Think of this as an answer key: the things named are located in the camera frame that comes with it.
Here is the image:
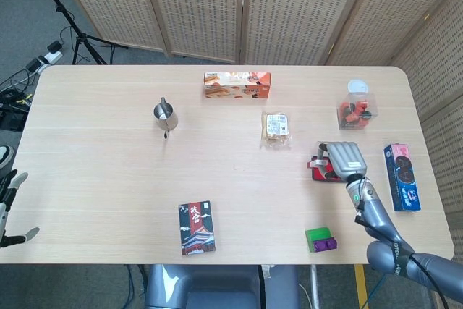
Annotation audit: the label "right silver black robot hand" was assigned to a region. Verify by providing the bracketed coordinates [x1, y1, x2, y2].
[316, 141, 368, 182]

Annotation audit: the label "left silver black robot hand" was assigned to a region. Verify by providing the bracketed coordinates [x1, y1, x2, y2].
[0, 169, 41, 248]

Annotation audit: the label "blue pink cookie box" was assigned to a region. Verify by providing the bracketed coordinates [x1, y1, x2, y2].
[383, 143, 422, 213]

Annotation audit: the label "orange biscuit box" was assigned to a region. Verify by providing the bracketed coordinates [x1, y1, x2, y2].
[203, 71, 272, 101]

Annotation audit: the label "black red palace print box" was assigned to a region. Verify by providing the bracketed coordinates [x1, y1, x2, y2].
[177, 200, 218, 257]

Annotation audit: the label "white black shoe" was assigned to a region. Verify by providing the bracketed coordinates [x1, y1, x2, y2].
[0, 145, 15, 172]

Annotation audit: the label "red ink pad clear lid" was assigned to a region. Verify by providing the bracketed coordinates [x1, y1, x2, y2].
[311, 141, 354, 184]

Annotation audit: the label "clear jar of orange pieces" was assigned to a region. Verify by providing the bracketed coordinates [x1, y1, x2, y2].
[336, 79, 380, 131]

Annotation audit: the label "wrapped pastry packet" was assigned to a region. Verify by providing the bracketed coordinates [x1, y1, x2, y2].
[259, 111, 292, 150]

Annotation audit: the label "green purple toy block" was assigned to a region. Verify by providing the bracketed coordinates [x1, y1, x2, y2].
[305, 226, 339, 253]

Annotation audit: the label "metal table leg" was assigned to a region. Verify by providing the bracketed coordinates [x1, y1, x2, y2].
[309, 264, 322, 309]

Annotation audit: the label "white power strip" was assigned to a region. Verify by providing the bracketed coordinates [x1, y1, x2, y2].
[38, 50, 64, 65]

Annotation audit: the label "stainless steel milk pitcher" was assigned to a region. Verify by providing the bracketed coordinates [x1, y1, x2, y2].
[153, 97, 179, 140]

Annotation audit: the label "black tripod stand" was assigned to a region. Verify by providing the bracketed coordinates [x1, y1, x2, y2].
[27, 0, 129, 66]

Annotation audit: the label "rattan folding screen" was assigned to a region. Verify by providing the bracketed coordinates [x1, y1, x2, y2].
[50, 0, 463, 309]

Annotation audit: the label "grey robot torso base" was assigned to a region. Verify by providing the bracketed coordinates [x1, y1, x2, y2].
[144, 263, 301, 309]

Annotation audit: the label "black floor cables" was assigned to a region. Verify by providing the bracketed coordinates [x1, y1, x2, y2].
[0, 26, 79, 132]

